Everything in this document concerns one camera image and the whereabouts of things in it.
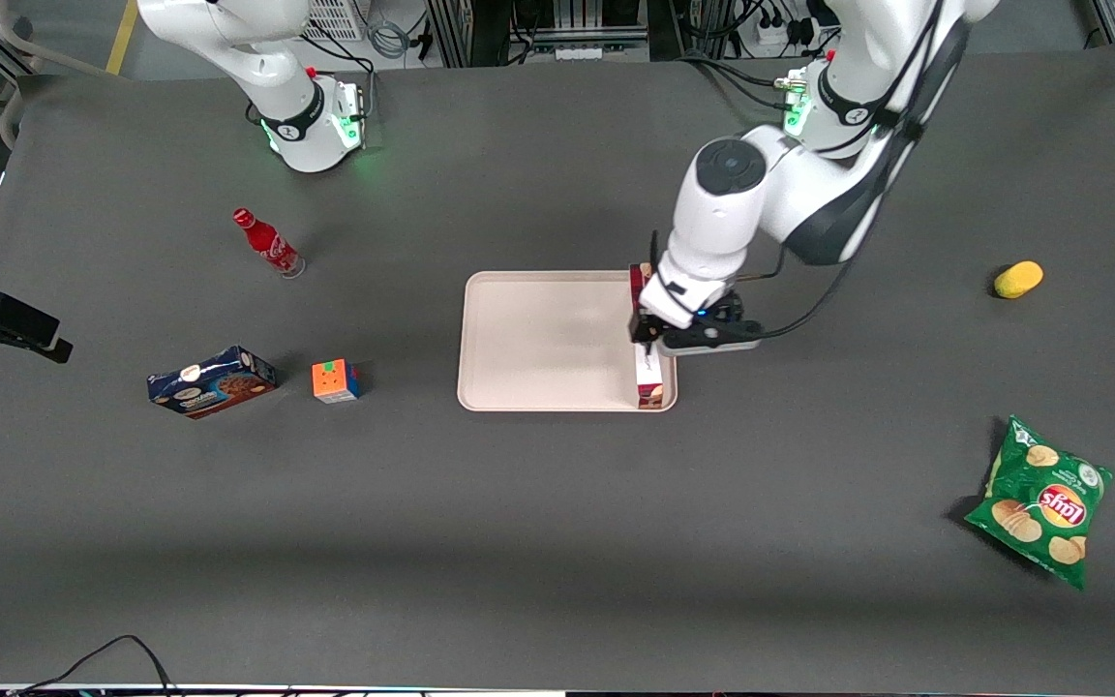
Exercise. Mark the beige tubular chair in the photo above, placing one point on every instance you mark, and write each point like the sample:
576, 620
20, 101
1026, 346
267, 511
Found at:
15, 29

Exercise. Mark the yellow lemon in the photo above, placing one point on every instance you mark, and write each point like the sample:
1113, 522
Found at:
1018, 280

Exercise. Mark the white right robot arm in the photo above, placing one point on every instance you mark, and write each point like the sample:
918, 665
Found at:
301, 126

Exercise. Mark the blue cookie box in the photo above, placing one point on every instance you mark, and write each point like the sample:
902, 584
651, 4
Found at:
214, 384

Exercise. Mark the aluminium equipment rack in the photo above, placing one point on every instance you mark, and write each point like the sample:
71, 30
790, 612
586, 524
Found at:
538, 24

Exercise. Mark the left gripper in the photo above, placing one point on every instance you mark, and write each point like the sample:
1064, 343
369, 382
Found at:
638, 326

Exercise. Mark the dark grey table cover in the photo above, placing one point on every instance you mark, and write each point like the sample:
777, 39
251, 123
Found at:
557, 542

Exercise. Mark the beige plastic tray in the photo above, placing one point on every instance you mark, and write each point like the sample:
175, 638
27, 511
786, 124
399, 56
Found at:
548, 341

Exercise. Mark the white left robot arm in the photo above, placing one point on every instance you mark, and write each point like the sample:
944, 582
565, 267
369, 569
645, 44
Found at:
732, 194

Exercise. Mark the colourful puzzle cube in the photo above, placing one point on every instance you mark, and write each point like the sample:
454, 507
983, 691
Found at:
335, 381

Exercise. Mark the white power strip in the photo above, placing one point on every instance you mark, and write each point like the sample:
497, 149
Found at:
778, 24

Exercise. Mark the red cookie box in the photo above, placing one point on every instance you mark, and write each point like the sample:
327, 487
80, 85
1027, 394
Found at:
649, 382

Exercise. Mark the white vented box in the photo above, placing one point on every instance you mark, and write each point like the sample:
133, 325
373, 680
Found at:
335, 17

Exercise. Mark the green chips bag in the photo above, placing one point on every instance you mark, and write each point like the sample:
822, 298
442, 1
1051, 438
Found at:
1041, 503

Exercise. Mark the red cola bottle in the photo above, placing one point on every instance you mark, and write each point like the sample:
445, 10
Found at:
267, 242

